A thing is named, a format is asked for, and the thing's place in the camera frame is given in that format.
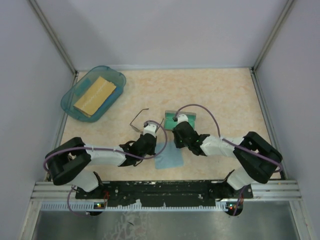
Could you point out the shiny metal front panel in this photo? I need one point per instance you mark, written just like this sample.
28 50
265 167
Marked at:
258 221

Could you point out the aluminium frame post right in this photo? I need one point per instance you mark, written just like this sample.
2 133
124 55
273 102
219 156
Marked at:
289 5

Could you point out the light blue cleaning cloth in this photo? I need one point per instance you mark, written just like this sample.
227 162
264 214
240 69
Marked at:
170 157

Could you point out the grey glasses case green lining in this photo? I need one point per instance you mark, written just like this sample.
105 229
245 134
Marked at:
169 123

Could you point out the aluminium frame post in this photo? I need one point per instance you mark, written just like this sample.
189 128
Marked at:
34 5
289 5

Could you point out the aluminium front rail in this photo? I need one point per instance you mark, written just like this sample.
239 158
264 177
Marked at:
274 190

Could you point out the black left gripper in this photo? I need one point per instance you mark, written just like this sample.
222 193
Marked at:
152 152

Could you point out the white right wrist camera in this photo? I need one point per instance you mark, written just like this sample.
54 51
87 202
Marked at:
180 118

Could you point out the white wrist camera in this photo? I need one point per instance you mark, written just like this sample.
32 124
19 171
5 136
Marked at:
150 128
180 118

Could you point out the white slotted cable duct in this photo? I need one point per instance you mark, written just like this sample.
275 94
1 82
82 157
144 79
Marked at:
89 206

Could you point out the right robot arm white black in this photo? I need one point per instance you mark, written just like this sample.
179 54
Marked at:
258 159

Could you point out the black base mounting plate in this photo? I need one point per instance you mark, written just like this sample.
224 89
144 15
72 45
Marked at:
183 193

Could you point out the teal plastic bin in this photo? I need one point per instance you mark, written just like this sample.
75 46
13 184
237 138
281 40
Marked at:
78 90

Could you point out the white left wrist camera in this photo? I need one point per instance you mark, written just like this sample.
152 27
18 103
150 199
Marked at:
150 128

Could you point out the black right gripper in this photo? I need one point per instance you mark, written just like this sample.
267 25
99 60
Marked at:
177 144

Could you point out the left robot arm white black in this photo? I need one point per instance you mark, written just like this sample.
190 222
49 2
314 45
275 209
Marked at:
67 163

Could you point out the aluminium frame post left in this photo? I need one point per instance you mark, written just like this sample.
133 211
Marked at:
34 5

